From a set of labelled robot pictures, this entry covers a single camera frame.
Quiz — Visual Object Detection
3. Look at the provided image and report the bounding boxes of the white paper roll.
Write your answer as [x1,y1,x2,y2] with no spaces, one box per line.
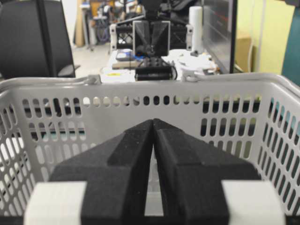
[189,6,203,54]

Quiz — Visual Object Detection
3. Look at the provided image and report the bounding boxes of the cardboard box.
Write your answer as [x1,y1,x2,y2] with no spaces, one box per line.
[235,30,251,72]

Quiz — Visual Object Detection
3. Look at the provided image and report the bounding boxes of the black office chair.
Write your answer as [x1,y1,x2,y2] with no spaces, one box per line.
[0,0,78,80]

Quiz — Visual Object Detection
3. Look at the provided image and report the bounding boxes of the black motor block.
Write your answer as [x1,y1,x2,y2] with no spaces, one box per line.
[135,57,178,81]

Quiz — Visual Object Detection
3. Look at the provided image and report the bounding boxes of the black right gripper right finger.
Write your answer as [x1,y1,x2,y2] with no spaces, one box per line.
[153,119,260,225]

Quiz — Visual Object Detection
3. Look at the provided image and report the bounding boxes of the black monitor screen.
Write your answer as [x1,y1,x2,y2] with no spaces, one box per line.
[202,0,238,74]

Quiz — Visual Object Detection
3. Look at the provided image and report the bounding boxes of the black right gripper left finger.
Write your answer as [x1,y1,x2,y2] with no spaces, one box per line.
[50,120,154,225]

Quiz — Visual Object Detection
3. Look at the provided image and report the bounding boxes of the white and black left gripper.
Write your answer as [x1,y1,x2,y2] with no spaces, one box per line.
[133,21,171,57]

